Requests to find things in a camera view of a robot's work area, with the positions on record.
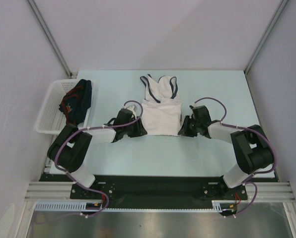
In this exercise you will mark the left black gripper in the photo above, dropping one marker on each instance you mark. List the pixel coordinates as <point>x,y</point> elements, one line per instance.
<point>140,130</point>

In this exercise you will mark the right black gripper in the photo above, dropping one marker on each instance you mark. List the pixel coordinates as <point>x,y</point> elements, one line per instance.
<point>184,131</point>

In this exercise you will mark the white tank top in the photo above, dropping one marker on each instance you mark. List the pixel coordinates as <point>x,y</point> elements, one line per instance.
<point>162,106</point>

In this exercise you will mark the navy tank top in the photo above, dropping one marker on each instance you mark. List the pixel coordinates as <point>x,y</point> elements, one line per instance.
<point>76,102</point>

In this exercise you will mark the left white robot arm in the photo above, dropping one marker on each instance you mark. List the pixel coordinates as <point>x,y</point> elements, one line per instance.
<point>69,149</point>

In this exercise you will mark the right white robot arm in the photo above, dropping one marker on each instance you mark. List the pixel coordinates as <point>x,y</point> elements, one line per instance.
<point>251,147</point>

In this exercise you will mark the white plastic basket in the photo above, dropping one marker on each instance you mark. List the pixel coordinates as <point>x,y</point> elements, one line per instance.
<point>50,120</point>

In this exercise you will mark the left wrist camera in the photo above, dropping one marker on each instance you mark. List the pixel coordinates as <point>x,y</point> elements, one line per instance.
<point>131,108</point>

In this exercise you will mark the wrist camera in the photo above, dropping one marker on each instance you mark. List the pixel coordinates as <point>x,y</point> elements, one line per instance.
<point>131,108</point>
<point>192,107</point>

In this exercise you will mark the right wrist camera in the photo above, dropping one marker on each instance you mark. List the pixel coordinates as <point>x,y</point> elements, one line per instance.
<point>192,107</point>

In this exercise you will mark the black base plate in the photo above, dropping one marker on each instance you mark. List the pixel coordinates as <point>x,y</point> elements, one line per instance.
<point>144,192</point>

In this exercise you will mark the right cable duct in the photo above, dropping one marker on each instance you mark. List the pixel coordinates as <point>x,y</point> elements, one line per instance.
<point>221,206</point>

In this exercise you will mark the cable duct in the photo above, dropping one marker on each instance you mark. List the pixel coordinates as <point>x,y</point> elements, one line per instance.
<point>68,206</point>
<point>221,206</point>

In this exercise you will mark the left cable duct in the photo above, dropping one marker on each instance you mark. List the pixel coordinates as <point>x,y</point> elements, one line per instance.
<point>68,206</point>

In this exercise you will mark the right aluminium frame post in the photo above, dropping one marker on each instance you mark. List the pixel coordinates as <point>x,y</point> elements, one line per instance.
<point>281,8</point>

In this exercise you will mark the aluminium frame post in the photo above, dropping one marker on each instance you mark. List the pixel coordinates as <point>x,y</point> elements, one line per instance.
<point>281,8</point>
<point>49,36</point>

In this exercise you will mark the left aluminium frame post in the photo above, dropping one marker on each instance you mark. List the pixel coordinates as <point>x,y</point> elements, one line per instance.
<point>49,36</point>

